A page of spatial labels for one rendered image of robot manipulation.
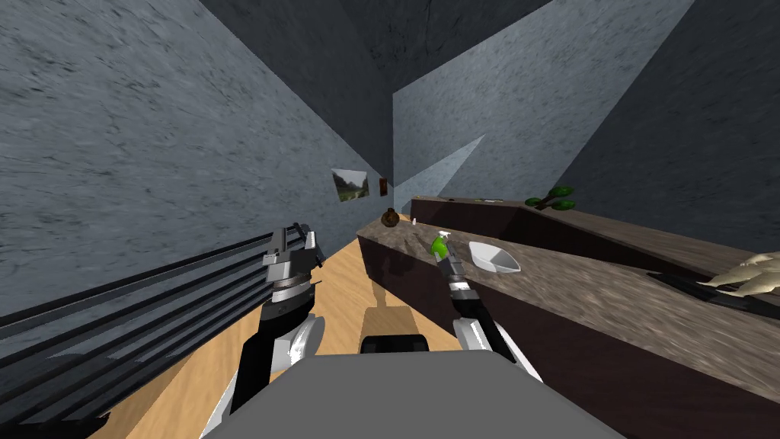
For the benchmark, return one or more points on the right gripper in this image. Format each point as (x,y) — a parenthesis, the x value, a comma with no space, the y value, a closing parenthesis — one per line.
(452,267)

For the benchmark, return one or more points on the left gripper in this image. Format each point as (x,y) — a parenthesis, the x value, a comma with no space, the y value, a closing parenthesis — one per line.
(295,263)

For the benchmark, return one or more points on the green spray bottle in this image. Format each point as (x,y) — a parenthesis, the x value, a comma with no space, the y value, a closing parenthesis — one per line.
(439,246)

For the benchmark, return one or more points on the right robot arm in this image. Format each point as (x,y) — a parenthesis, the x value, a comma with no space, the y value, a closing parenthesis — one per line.
(474,308)

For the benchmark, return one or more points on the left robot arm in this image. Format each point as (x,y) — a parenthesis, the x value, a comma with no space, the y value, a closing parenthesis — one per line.
(259,360)

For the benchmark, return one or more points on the white bowl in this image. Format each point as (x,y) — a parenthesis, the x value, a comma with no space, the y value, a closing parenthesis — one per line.
(493,257)

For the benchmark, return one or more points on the brown round vase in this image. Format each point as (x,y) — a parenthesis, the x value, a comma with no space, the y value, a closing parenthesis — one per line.
(390,218)

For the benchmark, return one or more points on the green leafy plant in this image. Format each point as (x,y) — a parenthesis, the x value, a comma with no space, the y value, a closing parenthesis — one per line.
(557,201)

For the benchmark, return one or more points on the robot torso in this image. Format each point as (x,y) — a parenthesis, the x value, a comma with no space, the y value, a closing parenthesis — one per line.
(402,396)

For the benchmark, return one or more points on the black slatted rack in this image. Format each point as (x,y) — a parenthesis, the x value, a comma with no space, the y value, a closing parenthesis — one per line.
(122,317)

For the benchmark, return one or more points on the pale beige sculpture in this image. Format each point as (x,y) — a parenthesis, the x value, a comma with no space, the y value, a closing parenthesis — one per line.
(746,275)

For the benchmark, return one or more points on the landscape picture on wall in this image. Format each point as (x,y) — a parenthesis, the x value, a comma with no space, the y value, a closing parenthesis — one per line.
(351,185)

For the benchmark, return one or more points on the small brown wall picture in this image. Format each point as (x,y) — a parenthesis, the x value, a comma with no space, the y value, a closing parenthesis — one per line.
(383,186)

